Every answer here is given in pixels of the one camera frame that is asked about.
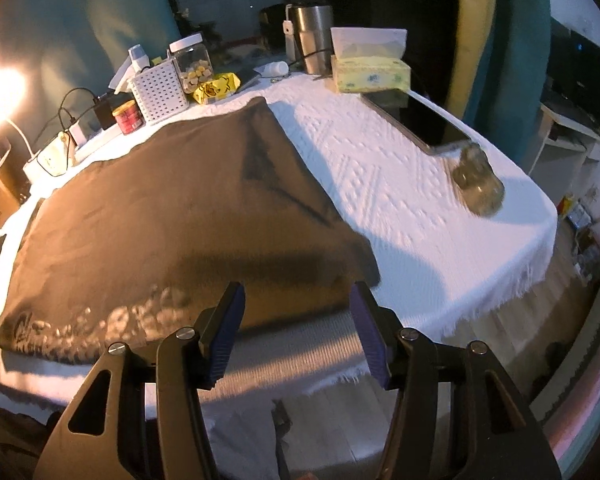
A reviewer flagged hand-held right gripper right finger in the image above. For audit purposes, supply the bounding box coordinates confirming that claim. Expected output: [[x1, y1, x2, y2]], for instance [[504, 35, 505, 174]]
[[349, 281, 563, 480]]

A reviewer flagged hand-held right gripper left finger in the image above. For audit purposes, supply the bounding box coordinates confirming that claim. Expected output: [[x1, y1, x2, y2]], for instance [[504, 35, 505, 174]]
[[32, 281, 247, 480]]

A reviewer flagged brown printed t-shirt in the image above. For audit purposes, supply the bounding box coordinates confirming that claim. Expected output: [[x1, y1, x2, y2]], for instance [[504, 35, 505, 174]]
[[0, 96, 381, 366]]

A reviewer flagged white textured tablecloth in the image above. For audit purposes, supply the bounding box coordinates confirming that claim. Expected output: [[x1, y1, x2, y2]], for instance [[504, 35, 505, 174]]
[[0, 72, 558, 421]]

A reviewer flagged small stone figurine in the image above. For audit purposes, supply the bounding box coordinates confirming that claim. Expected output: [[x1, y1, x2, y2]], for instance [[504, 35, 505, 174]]
[[451, 142, 506, 218]]

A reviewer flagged smartphone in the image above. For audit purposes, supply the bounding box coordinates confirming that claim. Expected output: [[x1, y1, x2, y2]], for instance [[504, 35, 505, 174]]
[[361, 91, 473, 157]]

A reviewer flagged person's dark clothing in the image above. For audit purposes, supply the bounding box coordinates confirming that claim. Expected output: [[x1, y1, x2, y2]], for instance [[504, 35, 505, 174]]
[[0, 402, 61, 480]]

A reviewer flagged red can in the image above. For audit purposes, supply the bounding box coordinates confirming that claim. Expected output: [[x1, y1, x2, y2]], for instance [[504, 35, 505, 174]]
[[112, 100, 145, 136]]

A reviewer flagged white bear print mug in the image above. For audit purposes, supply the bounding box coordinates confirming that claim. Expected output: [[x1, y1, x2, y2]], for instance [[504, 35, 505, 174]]
[[37, 132, 76, 178]]

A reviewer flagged yellow snack packet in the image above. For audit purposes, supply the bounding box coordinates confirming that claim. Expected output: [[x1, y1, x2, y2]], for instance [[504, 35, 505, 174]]
[[192, 72, 242, 106]]

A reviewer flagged black charger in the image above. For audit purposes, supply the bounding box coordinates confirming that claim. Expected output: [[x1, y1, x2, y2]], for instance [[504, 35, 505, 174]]
[[94, 102, 116, 131]]

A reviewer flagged white perforated basket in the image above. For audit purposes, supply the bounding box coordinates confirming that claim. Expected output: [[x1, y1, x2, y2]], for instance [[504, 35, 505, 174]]
[[130, 57, 190, 126]]

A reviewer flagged yellow green tissue box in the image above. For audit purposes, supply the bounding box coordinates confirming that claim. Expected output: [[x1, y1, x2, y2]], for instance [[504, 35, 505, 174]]
[[330, 27, 412, 93]]

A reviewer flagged white power strip with chargers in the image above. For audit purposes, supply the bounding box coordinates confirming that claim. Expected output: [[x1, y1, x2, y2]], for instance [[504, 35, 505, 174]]
[[32, 87, 113, 161]]

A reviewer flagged glass jar with white lid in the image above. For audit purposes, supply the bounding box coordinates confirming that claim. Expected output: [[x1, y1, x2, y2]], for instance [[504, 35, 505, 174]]
[[169, 32, 215, 93]]

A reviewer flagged crumpled white tissue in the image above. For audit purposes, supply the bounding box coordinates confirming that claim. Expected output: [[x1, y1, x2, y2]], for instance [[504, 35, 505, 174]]
[[109, 57, 136, 95]]

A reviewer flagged white television stand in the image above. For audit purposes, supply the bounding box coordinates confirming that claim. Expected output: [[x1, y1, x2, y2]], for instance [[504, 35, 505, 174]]
[[527, 100, 600, 181]]

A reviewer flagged grey and white bottle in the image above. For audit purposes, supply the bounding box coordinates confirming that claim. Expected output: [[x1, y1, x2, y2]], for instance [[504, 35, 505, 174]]
[[128, 45, 151, 73]]

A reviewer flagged stainless steel tumbler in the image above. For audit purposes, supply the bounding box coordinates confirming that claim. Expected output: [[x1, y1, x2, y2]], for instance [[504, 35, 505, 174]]
[[286, 4, 333, 75]]

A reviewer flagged teal curtain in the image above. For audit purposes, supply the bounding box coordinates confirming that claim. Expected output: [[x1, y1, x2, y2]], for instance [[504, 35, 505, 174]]
[[472, 0, 551, 161], [0, 0, 181, 126]]

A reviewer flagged yellow curtain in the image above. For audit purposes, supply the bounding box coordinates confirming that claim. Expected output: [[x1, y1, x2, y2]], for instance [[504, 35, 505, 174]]
[[454, 0, 496, 121]]

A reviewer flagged black television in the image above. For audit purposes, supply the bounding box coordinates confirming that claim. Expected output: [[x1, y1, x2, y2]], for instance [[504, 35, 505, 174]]
[[547, 17, 600, 143]]

